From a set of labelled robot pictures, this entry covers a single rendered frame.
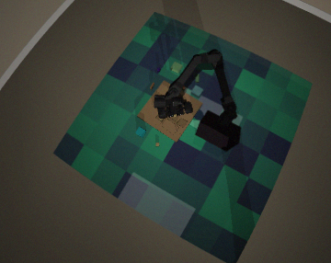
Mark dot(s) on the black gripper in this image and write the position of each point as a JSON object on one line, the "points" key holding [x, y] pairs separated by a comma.
{"points": [[162, 112]]}

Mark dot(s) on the teal cube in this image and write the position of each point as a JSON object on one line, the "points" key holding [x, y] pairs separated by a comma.
{"points": [[141, 132]]}

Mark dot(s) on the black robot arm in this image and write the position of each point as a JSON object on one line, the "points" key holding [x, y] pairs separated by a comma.
{"points": [[172, 100]]}

